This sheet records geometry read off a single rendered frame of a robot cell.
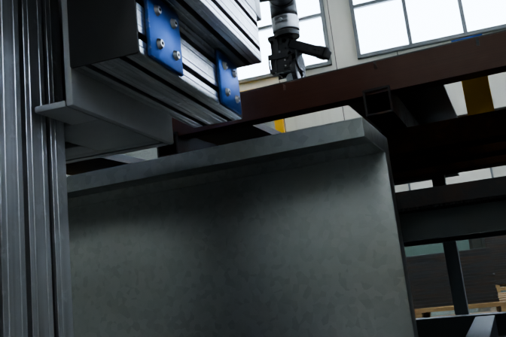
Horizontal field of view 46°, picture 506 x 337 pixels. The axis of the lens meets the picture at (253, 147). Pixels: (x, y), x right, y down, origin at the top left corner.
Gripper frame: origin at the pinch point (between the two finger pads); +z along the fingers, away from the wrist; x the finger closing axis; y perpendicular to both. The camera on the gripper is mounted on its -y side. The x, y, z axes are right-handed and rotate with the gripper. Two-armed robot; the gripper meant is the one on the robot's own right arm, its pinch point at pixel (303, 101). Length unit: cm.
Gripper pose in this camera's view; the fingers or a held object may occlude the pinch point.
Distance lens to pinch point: 160.6
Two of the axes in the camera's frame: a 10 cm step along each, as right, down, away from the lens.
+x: -3.9, -1.5, -9.1
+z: 1.1, 9.7, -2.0
